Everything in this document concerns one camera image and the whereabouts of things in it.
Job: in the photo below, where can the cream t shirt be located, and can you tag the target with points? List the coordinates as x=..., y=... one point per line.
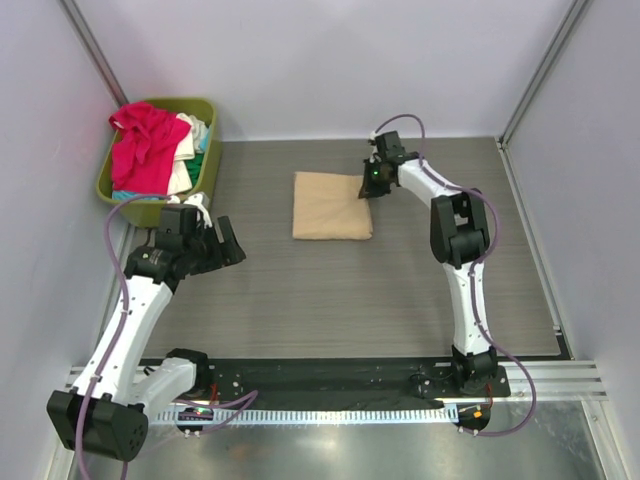
x=188, y=156

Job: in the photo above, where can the left aluminium corner post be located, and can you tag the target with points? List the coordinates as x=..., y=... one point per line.
x=91, y=45

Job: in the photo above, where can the beige t shirt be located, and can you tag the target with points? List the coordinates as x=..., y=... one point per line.
x=327, y=206

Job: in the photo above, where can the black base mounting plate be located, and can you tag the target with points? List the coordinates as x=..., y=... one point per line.
x=367, y=384

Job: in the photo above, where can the right aluminium corner post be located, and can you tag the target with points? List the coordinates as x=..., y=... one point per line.
x=559, y=41

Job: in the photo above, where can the aluminium frame rail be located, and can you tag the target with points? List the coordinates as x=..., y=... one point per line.
x=557, y=380

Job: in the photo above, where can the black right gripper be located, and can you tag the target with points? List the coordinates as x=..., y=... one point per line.
x=370, y=189

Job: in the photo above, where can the green t shirt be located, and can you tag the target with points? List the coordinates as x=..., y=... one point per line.
x=194, y=167

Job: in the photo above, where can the aluminium corner post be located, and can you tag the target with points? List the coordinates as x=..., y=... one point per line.
x=91, y=45
x=559, y=41

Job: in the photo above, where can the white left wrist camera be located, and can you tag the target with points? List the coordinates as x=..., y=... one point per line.
x=198, y=200

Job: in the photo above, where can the white slotted cable duct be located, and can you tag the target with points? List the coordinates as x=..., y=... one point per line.
x=184, y=417

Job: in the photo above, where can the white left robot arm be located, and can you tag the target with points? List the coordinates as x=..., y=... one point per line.
x=107, y=411

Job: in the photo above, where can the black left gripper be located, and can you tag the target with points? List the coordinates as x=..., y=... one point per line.
x=228, y=253

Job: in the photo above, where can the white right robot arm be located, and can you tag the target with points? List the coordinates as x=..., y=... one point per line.
x=459, y=239

